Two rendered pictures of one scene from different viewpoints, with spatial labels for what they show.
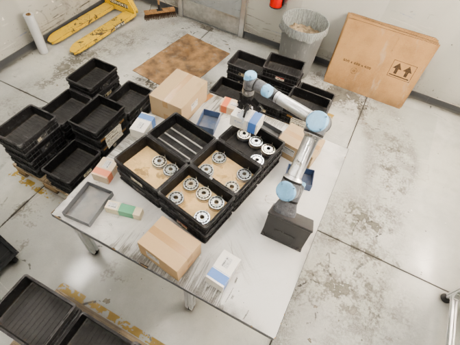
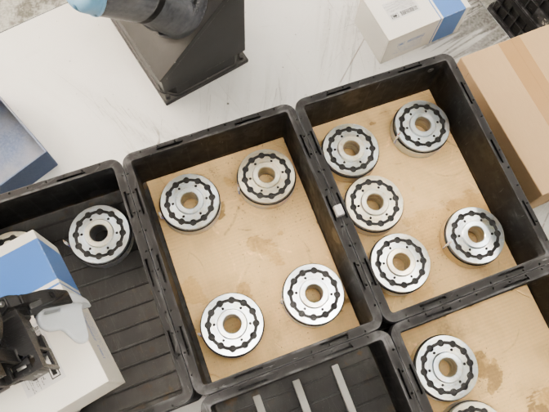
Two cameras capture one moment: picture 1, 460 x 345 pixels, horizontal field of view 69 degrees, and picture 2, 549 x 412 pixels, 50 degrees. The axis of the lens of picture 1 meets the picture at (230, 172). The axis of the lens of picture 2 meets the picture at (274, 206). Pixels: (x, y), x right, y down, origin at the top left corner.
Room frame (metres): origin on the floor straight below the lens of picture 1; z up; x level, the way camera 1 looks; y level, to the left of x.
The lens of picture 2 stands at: (1.54, 0.18, 1.82)
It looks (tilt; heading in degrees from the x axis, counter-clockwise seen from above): 72 degrees down; 211
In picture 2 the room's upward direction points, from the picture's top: 8 degrees clockwise
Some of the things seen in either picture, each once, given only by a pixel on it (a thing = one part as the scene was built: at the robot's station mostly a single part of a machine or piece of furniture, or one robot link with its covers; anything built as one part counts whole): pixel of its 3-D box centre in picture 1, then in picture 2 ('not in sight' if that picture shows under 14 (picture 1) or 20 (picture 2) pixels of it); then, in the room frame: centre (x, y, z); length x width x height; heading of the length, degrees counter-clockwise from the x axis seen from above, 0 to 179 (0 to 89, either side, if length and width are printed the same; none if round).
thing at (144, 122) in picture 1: (143, 126); not in sight; (1.78, 0.73, 0.75); 0.20 x 0.12 x 0.09; 167
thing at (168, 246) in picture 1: (170, 248); (530, 122); (0.79, 0.30, 0.78); 0.30 x 0.22 x 0.16; 61
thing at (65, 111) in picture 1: (70, 118); not in sight; (2.14, 1.58, 0.31); 0.40 x 0.30 x 0.34; 159
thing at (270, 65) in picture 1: (280, 81); not in sight; (3.04, -0.42, 0.37); 0.42 x 0.34 x 0.46; 69
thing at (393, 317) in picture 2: (196, 194); (418, 180); (1.11, 0.19, 0.92); 0.40 x 0.30 x 0.02; 58
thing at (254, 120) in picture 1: (246, 119); (33, 333); (1.64, -0.07, 1.10); 0.20 x 0.12 x 0.09; 69
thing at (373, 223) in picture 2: (203, 193); (374, 203); (1.16, 0.15, 0.86); 0.10 x 0.10 x 0.01
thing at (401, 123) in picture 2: (202, 217); (421, 125); (0.99, 0.13, 0.86); 0.10 x 0.10 x 0.01
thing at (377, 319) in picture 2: (226, 166); (247, 239); (1.36, 0.03, 0.92); 0.40 x 0.30 x 0.02; 58
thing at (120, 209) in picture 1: (124, 209); not in sight; (1.03, 0.66, 0.73); 0.24 x 0.06 x 0.06; 83
